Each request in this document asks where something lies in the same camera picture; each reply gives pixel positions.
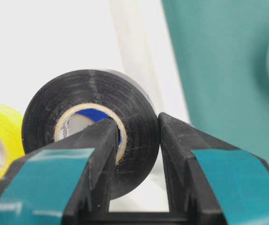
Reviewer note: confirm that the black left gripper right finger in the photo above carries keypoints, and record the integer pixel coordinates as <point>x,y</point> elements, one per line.
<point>212,181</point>

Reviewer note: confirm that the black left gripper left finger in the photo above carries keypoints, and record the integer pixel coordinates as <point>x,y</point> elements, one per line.
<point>51,185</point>

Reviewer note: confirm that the blue tape roll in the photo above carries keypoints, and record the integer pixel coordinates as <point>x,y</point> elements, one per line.
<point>84,118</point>

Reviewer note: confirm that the black tape roll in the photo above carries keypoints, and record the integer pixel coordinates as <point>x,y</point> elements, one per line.
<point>112,93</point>

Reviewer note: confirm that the yellow tape roll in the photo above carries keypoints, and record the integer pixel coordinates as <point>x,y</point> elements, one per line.
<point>11,146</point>

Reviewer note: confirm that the green table cloth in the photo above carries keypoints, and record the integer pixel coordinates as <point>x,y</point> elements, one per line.
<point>221,52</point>

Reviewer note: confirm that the white plastic tray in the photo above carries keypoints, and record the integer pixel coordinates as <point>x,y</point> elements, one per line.
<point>42,39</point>

